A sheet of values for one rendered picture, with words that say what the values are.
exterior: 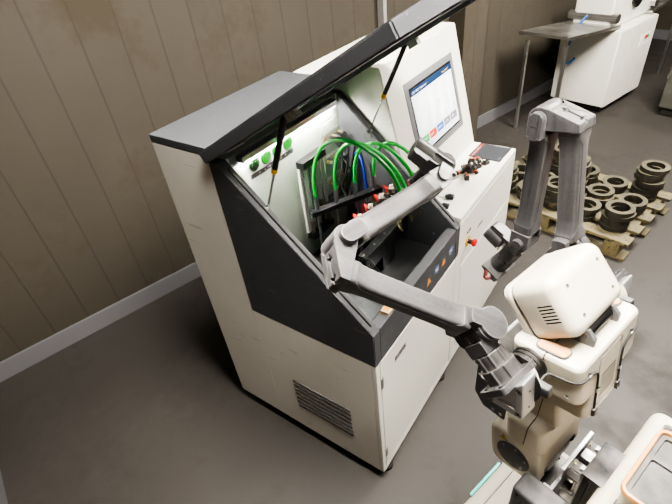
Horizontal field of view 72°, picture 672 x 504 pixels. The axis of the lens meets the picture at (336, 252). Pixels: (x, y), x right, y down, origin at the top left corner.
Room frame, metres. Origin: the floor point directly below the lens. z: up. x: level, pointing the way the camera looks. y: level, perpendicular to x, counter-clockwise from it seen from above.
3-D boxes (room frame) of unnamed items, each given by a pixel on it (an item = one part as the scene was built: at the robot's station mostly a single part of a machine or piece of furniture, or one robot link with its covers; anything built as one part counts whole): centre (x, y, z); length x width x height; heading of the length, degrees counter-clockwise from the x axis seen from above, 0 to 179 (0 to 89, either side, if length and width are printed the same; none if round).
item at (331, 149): (1.79, -0.05, 1.20); 0.13 x 0.03 x 0.31; 141
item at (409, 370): (1.27, -0.30, 0.44); 0.65 x 0.02 x 0.68; 141
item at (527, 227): (1.07, -0.56, 1.40); 0.11 x 0.06 x 0.43; 125
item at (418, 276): (1.28, -0.29, 0.87); 0.62 x 0.04 x 0.16; 141
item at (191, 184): (2.00, 0.03, 0.75); 1.40 x 0.28 x 1.50; 141
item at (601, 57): (4.87, -3.04, 0.56); 2.42 x 0.60 x 1.13; 124
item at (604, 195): (2.89, -1.81, 0.21); 1.16 x 0.82 x 0.42; 36
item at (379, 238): (1.53, -0.18, 0.91); 0.34 x 0.10 x 0.15; 141
